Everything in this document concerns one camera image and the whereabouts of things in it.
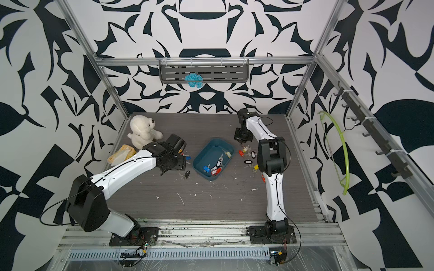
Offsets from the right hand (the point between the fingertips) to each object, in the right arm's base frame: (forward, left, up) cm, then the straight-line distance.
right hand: (240, 137), depth 103 cm
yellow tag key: (-17, -7, -5) cm, 20 cm away
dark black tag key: (-22, +31, -4) cm, 38 cm away
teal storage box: (-12, +17, -5) cm, 21 cm away
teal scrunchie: (+17, +26, +29) cm, 42 cm away
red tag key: (-7, -3, -5) cm, 9 cm away
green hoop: (-38, -35, +19) cm, 55 cm away
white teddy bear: (-5, +53, +12) cm, 55 cm away
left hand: (-20, +33, +7) cm, 39 cm away
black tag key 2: (-13, -4, -6) cm, 15 cm away
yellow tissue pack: (-12, +68, 0) cm, 69 cm away
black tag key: (-9, -7, -5) cm, 13 cm away
